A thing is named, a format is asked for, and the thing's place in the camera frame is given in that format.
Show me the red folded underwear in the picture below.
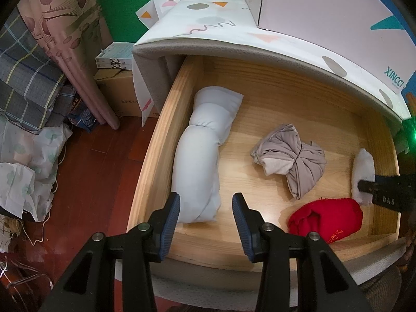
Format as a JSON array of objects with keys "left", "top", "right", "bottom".
[{"left": 288, "top": 198, "right": 363, "bottom": 244}]

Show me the white printed carton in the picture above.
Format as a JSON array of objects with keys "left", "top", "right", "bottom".
[{"left": 95, "top": 43, "right": 133, "bottom": 70}]

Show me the blue printed bag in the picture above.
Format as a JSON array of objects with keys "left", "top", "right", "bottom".
[{"left": 67, "top": 102, "right": 96, "bottom": 133}]

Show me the white leaf print plastic sheet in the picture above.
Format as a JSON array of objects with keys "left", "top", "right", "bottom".
[{"left": 0, "top": 117, "right": 73, "bottom": 222}]

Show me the white shoe box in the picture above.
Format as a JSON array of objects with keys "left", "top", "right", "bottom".
[{"left": 242, "top": 0, "right": 416, "bottom": 96}]

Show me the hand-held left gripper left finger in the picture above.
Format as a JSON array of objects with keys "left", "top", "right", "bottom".
[{"left": 41, "top": 192, "right": 181, "bottom": 312}]

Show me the white cloth bundle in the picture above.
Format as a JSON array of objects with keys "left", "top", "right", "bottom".
[{"left": 171, "top": 86, "right": 245, "bottom": 224}]

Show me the white sock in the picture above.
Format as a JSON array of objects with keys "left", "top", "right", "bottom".
[{"left": 350, "top": 148, "right": 376, "bottom": 207}]

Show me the brown cardboard box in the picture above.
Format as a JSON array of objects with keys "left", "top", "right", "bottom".
[{"left": 94, "top": 70, "right": 160, "bottom": 119}]

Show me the clear plastic hanger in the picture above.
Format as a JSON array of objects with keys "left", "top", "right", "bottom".
[{"left": 0, "top": 253, "right": 54, "bottom": 300}]

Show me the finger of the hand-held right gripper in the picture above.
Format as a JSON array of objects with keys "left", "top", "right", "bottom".
[{"left": 357, "top": 178, "right": 378, "bottom": 199}]

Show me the wooden drawer with grey front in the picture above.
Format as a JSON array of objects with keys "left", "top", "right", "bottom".
[{"left": 114, "top": 55, "right": 408, "bottom": 303}]

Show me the grey plaid bedding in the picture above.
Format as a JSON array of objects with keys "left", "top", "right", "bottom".
[{"left": 0, "top": 8, "right": 77, "bottom": 132}]

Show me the white cable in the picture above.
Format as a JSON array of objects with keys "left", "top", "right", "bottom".
[{"left": 23, "top": 149, "right": 66, "bottom": 246}]

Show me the beige cord bundle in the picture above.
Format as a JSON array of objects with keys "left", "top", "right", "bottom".
[{"left": 0, "top": 218, "right": 22, "bottom": 238}]

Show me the taupe knotted underwear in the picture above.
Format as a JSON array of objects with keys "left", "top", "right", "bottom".
[{"left": 250, "top": 123, "right": 326, "bottom": 200}]

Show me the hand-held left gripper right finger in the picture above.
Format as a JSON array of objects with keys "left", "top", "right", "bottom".
[{"left": 232, "top": 192, "right": 373, "bottom": 312}]

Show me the pink leaf print curtain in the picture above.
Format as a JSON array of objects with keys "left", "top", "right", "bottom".
[{"left": 16, "top": 0, "right": 121, "bottom": 131}]

